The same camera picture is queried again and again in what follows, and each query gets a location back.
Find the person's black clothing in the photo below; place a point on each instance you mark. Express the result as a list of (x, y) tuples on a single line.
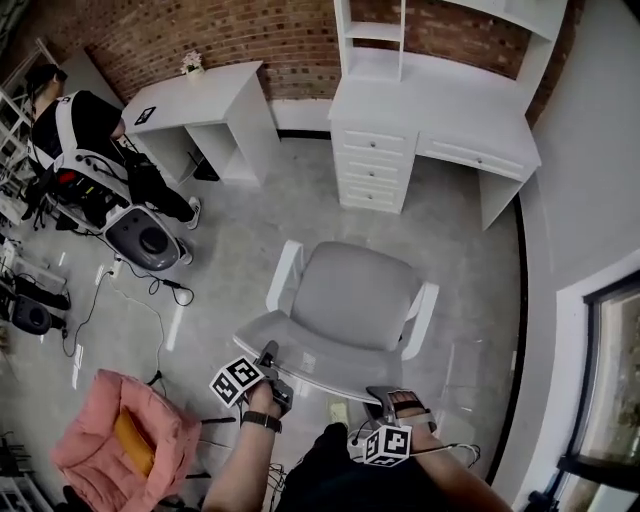
[(350, 480)]

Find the person's right forearm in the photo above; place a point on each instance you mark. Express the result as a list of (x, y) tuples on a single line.
[(455, 480)]

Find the pink armchair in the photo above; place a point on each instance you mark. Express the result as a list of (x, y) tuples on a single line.
[(95, 440)]

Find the white power strip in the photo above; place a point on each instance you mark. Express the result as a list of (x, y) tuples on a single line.
[(115, 266)]

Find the grey and white chair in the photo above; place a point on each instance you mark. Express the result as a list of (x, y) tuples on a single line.
[(350, 295)]

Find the black bag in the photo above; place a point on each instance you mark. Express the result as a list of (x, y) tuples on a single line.
[(205, 167)]

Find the small white desk drawer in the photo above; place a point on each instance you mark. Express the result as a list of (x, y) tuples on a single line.
[(371, 194), (375, 143), (372, 171)]

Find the small potted flower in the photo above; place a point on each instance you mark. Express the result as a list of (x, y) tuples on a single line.
[(192, 64)]

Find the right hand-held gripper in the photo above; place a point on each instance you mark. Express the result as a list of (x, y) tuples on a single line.
[(387, 446)]

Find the black framed window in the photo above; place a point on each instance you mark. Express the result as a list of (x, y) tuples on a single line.
[(610, 380)]

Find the person's left hand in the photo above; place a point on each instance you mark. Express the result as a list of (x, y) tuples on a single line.
[(260, 400)]

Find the white shelving rack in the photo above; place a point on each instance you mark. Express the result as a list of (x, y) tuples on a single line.
[(10, 130)]

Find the person's right hand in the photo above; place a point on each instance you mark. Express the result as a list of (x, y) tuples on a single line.
[(407, 402)]

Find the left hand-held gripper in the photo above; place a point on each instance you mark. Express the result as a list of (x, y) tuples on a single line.
[(235, 381)]

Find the person's left shoe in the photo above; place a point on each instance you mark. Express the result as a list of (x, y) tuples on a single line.
[(338, 412)]

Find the orange cushion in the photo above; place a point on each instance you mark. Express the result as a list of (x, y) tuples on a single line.
[(134, 445)]

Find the black wristwatch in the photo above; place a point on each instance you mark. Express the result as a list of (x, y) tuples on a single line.
[(262, 421)]

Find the white desk with hutch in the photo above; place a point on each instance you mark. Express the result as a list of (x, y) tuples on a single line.
[(435, 105)]

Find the small white desk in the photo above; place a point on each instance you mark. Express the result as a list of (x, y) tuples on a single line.
[(200, 100)]

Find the black white patterned tag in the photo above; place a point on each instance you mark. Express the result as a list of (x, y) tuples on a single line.
[(145, 115)]

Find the wide white desk drawer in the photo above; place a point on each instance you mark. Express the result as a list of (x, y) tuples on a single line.
[(475, 156)]

